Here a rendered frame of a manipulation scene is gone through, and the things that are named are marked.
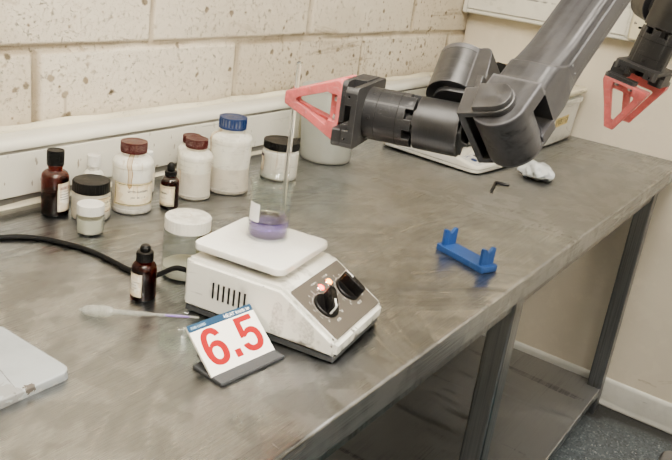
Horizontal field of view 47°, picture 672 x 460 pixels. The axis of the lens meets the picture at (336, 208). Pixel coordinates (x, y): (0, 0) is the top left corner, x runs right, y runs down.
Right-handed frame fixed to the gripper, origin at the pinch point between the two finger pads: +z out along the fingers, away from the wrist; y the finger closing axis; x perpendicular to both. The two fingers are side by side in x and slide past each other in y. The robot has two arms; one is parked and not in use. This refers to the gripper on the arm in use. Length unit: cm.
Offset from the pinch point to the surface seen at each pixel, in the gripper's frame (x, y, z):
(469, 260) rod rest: 24.9, -27.6, -19.7
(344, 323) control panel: 22.4, 6.6, -11.6
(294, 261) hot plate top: 17.0, 5.9, -4.6
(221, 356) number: 24.3, 17.1, -2.0
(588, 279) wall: 66, -139, -41
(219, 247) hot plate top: 16.9, 7.6, 3.9
